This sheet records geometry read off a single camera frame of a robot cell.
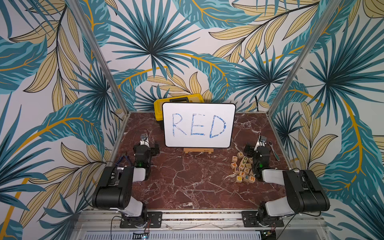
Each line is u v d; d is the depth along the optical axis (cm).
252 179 84
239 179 85
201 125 88
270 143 101
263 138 79
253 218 73
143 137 78
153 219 73
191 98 107
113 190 44
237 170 88
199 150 93
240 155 95
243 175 86
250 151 84
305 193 45
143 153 70
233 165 90
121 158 93
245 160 92
